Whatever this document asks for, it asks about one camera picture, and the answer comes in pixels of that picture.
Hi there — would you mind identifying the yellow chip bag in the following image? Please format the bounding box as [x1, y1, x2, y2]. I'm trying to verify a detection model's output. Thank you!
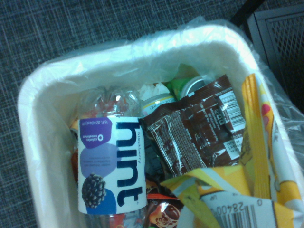
[160, 73, 304, 228]

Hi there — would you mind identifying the crumpled white tissue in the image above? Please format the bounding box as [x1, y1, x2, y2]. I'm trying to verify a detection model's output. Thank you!
[139, 82, 171, 101]

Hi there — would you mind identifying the hint blackberry water bottle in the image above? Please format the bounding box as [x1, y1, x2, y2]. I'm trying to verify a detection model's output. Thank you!
[70, 86, 149, 228]

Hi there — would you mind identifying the white yellow labelled container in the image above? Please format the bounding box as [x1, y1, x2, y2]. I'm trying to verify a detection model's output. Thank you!
[142, 94, 178, 117]

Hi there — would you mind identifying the green silver drink can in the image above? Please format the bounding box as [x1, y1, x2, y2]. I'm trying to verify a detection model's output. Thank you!
[166, 76, 209, 101]

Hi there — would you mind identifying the red chocolate snack wrapper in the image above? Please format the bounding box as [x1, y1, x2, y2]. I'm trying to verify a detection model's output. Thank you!
[145, 178, 185, 228]

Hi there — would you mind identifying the brown snack wrapper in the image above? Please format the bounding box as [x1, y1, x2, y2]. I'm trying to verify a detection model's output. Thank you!
[140, 74, 247, 178]

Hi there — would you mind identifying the white trash bin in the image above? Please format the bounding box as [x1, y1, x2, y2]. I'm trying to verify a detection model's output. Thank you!
[18, 22, 300, 228]

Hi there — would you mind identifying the clear plastic bin liner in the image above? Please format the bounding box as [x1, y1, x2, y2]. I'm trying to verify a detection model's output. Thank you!
[35, 15, 304, 171]

